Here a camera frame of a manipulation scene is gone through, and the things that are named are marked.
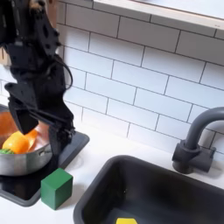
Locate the orange toy carrot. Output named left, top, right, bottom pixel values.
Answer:
left=0, top=129, right=39, bottom=156

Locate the steel pot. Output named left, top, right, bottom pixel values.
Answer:
left=0, top=104, right=53, bottom=177

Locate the green block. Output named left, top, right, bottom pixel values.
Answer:
left=40, top=167, right=74, bottom=211

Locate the yellow block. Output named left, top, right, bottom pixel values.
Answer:
left=115, top=217, right=138, bottom=224

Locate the black stove top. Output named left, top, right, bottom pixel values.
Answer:
left=0, top=130, right=90, bottom=207

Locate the wooden spatula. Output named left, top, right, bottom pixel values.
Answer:
left=0, top=47, right=11, bottom=67

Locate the dark grey sink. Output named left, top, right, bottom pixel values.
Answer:
left=73, top=155, right=224, bottom=224

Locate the dark grey tap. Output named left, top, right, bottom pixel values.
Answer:
left=171, top=106, right=224, bottom=175

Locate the thin black cable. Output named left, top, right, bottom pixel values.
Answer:
left=53, top=55, right=74, bottom=91

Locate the wooden wall shelf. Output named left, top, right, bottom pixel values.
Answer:
left=92, top=0, right=224, bottom=31

